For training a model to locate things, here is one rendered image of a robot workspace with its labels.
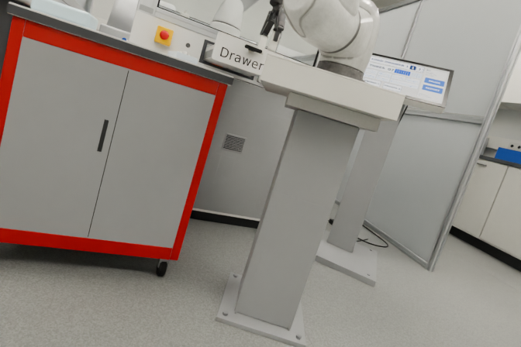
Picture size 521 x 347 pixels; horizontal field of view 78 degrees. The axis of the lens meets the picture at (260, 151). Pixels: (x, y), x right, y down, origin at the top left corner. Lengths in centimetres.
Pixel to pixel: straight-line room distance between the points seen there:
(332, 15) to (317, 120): 30
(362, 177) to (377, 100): 108
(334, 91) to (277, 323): 77
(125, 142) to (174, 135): 15
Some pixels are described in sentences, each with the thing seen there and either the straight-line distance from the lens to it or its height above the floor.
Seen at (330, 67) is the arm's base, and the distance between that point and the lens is 106.
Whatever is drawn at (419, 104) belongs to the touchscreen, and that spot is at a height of 95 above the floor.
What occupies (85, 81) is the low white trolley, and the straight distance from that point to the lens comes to 108.
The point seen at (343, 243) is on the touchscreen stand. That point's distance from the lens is 205.
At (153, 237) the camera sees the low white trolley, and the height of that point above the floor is 17.
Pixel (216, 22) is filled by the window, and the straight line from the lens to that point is 172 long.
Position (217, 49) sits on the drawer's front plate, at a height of 86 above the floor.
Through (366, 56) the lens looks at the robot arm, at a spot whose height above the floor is 94.
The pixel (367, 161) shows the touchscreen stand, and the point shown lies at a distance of 196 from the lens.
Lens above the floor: 69
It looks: 7 degrees down
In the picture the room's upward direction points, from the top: 17 degrees clockwise
